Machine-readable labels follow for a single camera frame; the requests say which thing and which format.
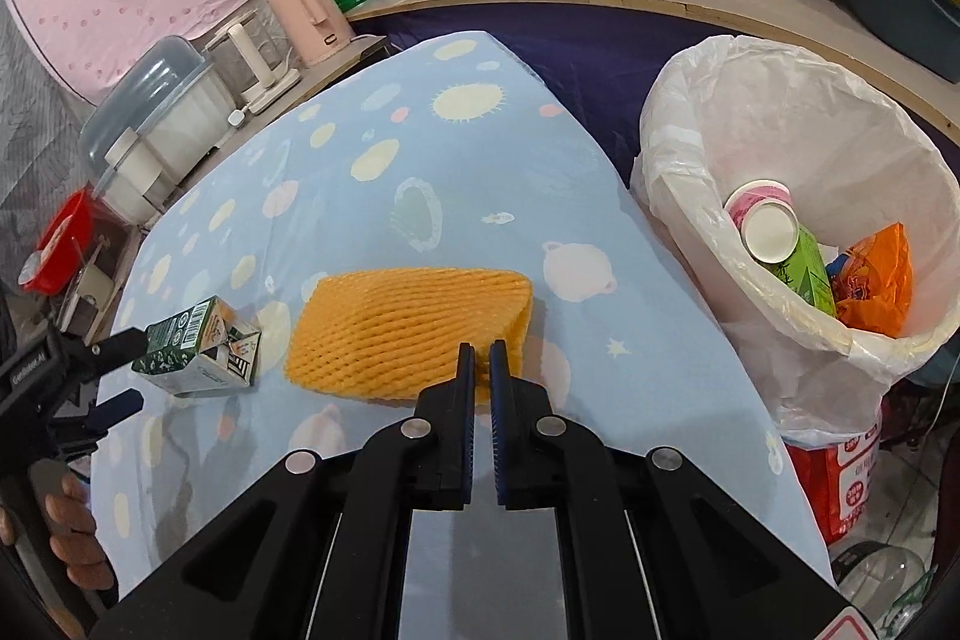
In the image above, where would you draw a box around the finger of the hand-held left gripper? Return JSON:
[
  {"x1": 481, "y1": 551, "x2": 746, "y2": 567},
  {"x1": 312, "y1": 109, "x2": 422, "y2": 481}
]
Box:
[
  {"x1": 71, "y1": 326, "x2": 152, "y2": 372},
  {"x1": 56, "y1": 388, "x2": 145, "y2": 440}
]

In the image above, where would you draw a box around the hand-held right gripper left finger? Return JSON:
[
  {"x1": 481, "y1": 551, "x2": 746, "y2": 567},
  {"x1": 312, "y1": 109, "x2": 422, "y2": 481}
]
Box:
[{"x1": 90, "y1": 344, "x2": 476, "y2": 640}]

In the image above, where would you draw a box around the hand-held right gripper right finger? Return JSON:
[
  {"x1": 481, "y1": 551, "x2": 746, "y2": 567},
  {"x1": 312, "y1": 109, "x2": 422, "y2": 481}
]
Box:
[{"x1": 490, "y1": 340, "x2": 850, "y2": 640}]

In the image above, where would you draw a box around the green drink carton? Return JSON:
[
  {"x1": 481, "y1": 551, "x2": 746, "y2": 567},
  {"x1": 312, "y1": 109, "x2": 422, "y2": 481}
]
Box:
[
  {"x1": 756, "y1": 223, "x2": 838, "y2": 319},
  {"x1": 130, "y1": 296, "x2": 263, "y2": 396}
]

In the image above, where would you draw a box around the yellow foam fruit net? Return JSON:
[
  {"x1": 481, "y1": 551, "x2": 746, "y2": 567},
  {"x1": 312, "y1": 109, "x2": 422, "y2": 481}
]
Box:
[{"x1": 284, "y1": 265, "x2": 534, "y2": 405}]

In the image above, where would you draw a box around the white lined trash bin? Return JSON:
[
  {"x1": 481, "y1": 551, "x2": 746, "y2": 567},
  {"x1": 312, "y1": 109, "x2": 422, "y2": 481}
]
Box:
[{"x1": 629, "y1": 34, "x2": 960, "y2": 450}]

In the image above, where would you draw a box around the pink white paper cup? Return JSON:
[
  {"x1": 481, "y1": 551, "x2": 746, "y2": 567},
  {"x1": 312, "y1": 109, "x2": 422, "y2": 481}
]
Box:
[{"x1": 723, "y1": 179, "x2": 800, "y2": 263}]

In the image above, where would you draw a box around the red white printed bin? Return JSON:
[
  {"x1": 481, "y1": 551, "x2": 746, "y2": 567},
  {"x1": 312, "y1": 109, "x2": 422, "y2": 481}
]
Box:
[{"x1": 783, "y1": 413, "x2": 887, "y2": 545}]

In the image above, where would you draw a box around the orange plastic bag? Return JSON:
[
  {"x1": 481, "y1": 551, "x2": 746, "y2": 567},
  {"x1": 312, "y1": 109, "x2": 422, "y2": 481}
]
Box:
[{"x1": 828, "y1": 222, "x2": 915, "y2": 338}]

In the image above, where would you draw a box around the person's left hand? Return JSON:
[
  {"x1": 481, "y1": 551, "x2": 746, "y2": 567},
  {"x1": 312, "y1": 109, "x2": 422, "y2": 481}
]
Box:
[{"x1": 0, "y1": 471, "x2": 118, "y2": 603}]

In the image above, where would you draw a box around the red plastic basin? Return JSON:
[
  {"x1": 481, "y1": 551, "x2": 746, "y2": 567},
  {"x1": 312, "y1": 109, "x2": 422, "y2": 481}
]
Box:
[{"x1": 21, "y1": 185, "x2": 95, "y2": 295}]

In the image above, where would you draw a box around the white jar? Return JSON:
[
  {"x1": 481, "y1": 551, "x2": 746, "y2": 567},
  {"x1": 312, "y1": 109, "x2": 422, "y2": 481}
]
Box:
[{"x1": 100, "y1": 128, "x2": 170, "y2": 223}]

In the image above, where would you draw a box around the grey patterned cloth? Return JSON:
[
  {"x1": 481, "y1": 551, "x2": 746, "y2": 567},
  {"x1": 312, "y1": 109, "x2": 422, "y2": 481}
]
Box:
[{"x1": 0, "y1": 0, "x2": 100, "y2": 283}]

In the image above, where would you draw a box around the lidded plastic dish box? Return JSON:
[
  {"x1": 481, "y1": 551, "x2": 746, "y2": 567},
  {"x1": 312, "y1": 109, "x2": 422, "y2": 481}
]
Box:
[{"x1": 78, "y1": 35, "x2": 238, "y2": 223}]

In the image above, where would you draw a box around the glass white electric kettle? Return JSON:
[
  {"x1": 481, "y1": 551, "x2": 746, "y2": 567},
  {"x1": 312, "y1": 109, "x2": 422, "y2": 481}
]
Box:
[{"x1": 205, "y1": 5, "x2": 302, "y2": 117}]

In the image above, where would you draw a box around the pink electric kettle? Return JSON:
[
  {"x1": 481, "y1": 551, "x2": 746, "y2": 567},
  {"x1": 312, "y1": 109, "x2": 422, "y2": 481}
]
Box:
[{"x1": 263, "y1": 0, "x2": 354, "y2": 68}]

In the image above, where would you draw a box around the dark purple cloth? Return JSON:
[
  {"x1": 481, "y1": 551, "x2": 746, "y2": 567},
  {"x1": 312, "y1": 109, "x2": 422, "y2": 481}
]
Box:
[{"x1": 351, "y1": 0, "x2": 960, "y2": 193}]

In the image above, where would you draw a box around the clear glass jar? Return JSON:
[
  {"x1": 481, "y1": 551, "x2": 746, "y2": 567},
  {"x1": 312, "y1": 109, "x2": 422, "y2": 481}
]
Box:
[{"x1": 831, "y1": 538, "x2": 932, "y2": 627}]

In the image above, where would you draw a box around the blue-grey plastic basin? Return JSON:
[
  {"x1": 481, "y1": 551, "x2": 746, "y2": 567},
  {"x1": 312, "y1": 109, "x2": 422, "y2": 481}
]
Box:
[{"x1": 831, "y1": 0, "x2": 960, "y2": 76}]

